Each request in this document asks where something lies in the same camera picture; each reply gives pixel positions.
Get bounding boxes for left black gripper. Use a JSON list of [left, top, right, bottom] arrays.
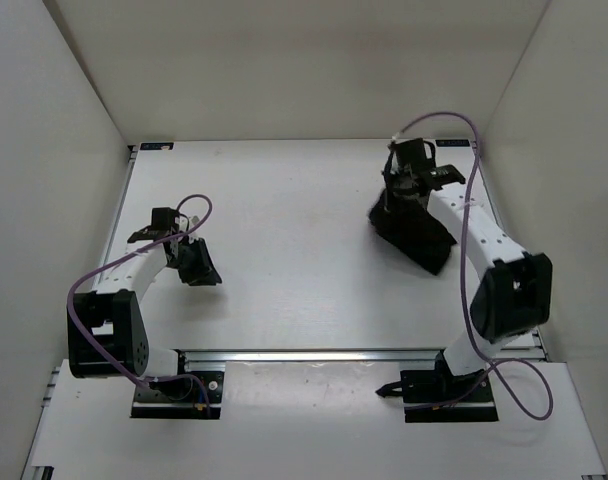
[[167, 235, 223, 286]]

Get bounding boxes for black pleated skirt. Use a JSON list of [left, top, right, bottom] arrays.
[[368, 189, 456, 276]]

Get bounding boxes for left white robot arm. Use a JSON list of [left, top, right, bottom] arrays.
[[67, 232, 222, 398]]

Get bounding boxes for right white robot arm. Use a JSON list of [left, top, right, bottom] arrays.
[[386, 165, 552, 401]]

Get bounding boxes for right table label sticker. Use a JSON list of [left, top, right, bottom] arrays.
[[435, 139, 471, 148]]

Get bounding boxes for table label sticker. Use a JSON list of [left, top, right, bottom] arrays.
[[139, 142, 174, 151], [435, 139, 471, 148]]

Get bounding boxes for left table label sticker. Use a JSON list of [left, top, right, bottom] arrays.
[[139, 142, 174, 151]]

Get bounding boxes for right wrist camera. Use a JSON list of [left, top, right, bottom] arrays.
[[390, 138, 436, 173]]

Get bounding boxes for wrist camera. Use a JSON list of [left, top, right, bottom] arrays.
[[390, 138, 436, 173], [148, 207, 187, 238]]

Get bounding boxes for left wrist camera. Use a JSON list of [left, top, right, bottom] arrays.
[[148, 207, 187, 238]]

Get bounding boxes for aluminium front rail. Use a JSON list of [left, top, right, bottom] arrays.
[[176, 348, 548, 365]]

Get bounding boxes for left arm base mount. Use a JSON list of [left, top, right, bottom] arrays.
[[130, 363, 225, 420]]

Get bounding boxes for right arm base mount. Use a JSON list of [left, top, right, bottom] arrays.
[[376, 370, 499, 424]]

